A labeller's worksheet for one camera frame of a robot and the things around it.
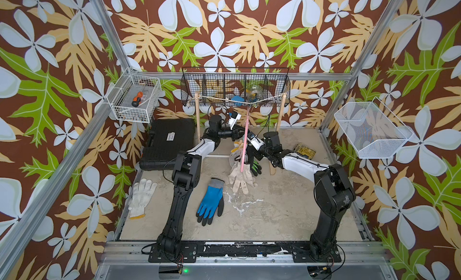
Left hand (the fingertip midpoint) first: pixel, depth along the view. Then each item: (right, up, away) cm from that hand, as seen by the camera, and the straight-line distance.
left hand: (249, 128), depth 94 cm
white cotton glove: (-9, -18, -5) cm, 21 cm away
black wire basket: (-8, +24, +4) cm, 25 cm away
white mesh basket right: (+55, -3, -14) cm, 57 cm away
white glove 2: (-57, -35, -4) cm, 67 cm away
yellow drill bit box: (+34, -12, +11) cm, 37 cm away
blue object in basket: (-6, +17, +2) cm, 18 cm away
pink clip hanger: (-4, -7, -21) cm, 22 cm away
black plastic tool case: (-48, -4, +11) cm, 49 cm away
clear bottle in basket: (+3, +19, -3) cm, 19 cm away
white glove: (-4, -27, -2) cm, 27 cm away
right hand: (+2, -8, +2) cm, 8 cm away
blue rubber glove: (-19, -35, -10) cm, 41 cm away
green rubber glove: (+3, -21, +1) cm, 21 cm away
